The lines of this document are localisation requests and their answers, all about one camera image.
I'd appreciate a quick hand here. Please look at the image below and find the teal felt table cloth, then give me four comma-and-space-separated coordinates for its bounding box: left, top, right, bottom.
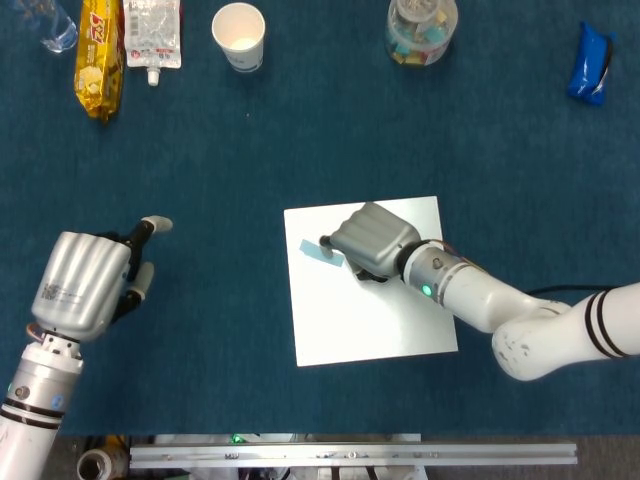
0, 0, 640, 437

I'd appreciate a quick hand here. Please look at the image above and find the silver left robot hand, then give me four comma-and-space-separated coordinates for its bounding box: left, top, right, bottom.
30, 215, 174, 344

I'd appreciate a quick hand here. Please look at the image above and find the clear jar with candies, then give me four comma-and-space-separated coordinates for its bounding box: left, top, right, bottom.
384, 0, 459, 70

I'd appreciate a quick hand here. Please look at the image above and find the white spouted drink pouch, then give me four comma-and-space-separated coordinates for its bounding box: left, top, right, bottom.
122, 0, 183, 87

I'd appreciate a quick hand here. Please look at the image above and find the gold snack bag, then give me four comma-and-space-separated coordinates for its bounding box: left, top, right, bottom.
73, 0, 126, 124

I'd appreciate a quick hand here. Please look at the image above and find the clear plastic water bottle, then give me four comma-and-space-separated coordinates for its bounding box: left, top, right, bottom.
14, 0, 80, 55

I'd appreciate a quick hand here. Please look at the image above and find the blue plastic packet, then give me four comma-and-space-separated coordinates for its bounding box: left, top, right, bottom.
566, 20, 617, 107

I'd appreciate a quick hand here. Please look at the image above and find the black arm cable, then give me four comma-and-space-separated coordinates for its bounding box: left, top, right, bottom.
524, 283, 616, 297

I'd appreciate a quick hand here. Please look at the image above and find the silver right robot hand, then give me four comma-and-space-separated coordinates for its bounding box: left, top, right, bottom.
318, 201, 421, 284

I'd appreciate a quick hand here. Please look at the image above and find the light blue paper strip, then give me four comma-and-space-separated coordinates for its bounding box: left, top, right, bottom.
298, 238, 346, 269

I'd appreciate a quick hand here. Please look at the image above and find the aluminium profile rail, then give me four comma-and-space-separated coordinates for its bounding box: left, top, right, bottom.
128, 442, 579, 470

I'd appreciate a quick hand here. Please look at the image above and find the white paper cup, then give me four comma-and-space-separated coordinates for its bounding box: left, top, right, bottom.
210, 2, 267, 75

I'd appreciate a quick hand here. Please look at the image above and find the white paper sheet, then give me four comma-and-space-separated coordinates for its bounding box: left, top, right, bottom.
283, 195, 460, 369

